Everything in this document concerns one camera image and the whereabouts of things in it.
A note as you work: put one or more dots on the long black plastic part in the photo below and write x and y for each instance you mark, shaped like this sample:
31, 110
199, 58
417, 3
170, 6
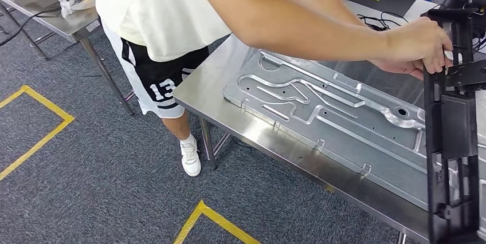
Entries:
459, 128

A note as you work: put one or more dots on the white label sticker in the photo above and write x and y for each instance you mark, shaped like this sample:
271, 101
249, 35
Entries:
92, 26

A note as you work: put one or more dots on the stainless steel workbench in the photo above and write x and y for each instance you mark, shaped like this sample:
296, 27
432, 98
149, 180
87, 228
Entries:
212, 90

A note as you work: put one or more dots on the person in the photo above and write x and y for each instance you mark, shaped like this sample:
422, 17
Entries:
152, 7

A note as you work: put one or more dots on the yellow floor tape outline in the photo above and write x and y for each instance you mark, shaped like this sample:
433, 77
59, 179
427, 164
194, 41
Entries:
229, 221
37, 148

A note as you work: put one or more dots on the stainless steel side table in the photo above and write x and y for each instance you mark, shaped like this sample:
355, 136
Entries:
45, 18

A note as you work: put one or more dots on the stamped sheet metal panel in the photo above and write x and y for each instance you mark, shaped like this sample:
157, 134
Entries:
341, 136

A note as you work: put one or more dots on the person's left hand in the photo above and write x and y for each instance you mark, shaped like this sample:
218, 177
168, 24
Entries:
402, 67

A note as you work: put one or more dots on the person's right hand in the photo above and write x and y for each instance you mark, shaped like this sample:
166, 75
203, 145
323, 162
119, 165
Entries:
417, 41

